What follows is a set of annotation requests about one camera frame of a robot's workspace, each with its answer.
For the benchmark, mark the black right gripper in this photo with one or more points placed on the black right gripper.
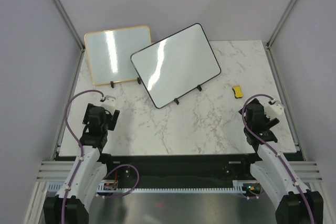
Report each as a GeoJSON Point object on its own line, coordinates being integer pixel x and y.
{"type": "Point", "coordinates": [269, 123]}

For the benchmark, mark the yellow bone-shaped eraser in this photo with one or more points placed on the yellow bone-shaped eraser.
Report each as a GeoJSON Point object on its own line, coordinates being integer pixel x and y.
{"type": "Point", "coordinates": [238, 94]}

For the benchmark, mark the aluminium frame post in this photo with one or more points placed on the aluminium frame post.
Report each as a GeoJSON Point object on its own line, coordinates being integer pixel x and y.
{"type": "Point", "coordinates": [61, 10]}
{"type": "Point", "coordinates": [288, 10]}

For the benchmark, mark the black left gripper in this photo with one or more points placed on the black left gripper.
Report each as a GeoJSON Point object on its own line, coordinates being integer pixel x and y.
{"type": "Point", "coordinates": [113, 120]}

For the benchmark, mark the aluminium frame left post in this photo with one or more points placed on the aluminium frame left post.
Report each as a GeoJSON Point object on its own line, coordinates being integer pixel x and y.
{"type": "Point", "coordinates": [61, 10]}

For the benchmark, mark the aluminium frame right post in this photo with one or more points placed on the aluminium frame right post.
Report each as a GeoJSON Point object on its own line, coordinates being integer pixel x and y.
{"type": "Point", "coordinates": [288, 10]}

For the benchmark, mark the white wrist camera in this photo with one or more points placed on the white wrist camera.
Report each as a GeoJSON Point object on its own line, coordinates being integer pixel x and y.
{"type": "Point", "coordinates": [109, 103]}
{"type": "Point", "coordinates": [276, 108]}

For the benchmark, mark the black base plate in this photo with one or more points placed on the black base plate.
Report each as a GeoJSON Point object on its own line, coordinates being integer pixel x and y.
{"type": "Point", "coordinates": [180, 171]}

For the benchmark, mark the aluminium rail front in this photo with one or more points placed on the aluminium rail front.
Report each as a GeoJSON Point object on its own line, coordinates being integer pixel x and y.
{"type": "Point", "coordinates": [57, 171]}

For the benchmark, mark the white slotted cable duct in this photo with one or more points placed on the white slotted cable duct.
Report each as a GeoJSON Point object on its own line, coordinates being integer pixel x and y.
{"type": "Point", "coordinates": [236, 189]}

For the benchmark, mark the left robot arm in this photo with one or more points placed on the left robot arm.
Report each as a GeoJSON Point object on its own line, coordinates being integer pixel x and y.
{"type": "Point", "coordinates": [72, 201]}

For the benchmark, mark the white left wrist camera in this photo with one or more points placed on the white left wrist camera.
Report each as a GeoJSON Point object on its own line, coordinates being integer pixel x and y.
{"type": "Point", "coordinates": [109, 103]}

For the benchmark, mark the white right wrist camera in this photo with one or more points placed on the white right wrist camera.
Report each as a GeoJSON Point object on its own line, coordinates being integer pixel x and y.
{"type": "Point", "coordinates": [276, 108]}

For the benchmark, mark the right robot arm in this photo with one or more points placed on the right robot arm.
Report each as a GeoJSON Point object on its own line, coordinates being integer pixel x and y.
{"type": "Point", "coordinates": [293, 201]}

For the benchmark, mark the yellow-framed whiteboard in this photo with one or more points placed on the yellow-framed whiteboard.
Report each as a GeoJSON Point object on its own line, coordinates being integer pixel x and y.
{"type": "Point", "coordinates": [109, 51]}

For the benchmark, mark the black-framed whiteboard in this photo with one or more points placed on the black-framed whiteboard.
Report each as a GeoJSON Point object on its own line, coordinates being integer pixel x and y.
{"type": "Point", "coordinates": [176, 65]}

